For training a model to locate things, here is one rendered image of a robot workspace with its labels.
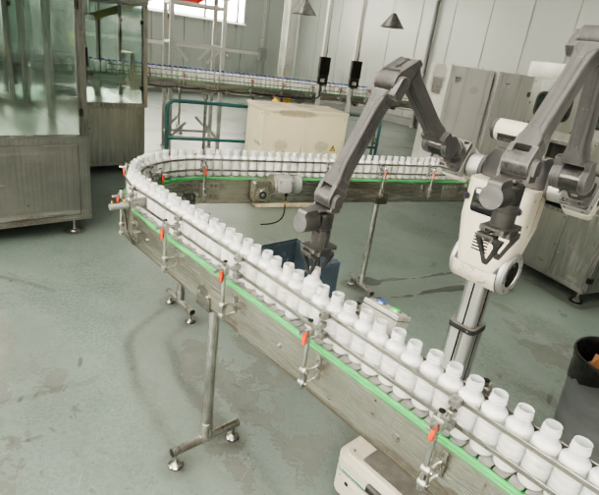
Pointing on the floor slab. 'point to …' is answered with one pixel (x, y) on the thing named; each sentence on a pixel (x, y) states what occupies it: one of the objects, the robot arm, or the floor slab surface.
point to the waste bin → (596, 401)
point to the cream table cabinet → (294, 132)
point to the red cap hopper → (188, 60)
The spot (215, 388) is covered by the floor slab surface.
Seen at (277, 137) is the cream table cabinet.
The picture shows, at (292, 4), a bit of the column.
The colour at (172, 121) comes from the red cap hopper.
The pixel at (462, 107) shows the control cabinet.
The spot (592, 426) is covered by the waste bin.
